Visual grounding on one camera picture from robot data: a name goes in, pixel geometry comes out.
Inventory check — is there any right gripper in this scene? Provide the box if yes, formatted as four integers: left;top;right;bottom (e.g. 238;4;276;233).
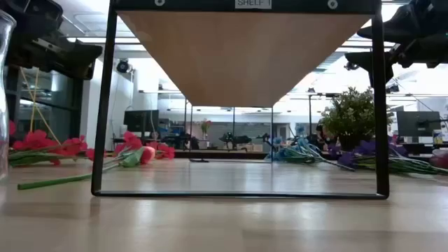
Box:
344;33;448;88

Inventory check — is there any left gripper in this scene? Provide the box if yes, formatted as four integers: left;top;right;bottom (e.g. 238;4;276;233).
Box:
6;31;104;81

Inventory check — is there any purple flower bunch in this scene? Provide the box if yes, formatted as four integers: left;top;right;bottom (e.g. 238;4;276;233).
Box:
327;139;448;176

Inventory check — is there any blue flower bunch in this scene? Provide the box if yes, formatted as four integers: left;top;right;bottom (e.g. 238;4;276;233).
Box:
265;135;356;172

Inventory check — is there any orange tulip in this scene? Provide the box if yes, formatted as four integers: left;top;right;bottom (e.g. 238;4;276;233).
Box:
17;145;157;191

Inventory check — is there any ceiling light strip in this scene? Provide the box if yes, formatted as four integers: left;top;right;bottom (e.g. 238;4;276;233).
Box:
66;36;141;45

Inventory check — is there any potted green plant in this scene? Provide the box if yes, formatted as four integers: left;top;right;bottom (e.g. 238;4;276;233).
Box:
318;86;396;155

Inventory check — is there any clear glass vase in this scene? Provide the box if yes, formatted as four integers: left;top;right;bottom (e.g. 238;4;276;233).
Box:
0;9;18;181

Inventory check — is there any black computer monitor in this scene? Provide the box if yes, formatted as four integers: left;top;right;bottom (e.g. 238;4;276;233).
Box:
123;109;160;134
396;111;442;138

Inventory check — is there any wooden board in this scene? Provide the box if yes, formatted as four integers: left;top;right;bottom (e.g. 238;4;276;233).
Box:
90;0;391;200

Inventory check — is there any background flower bouquet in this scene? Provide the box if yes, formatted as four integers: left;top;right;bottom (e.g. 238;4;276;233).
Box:
199;118;213;141

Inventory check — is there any black round wall fixture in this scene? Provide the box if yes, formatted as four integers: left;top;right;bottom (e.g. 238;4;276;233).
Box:
115;58;132;74

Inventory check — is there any long yellow cable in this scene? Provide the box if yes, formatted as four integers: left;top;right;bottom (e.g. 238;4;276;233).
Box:
19;66;62;145

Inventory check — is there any black table frame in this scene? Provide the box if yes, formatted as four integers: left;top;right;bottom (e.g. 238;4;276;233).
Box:
174;149;272;161

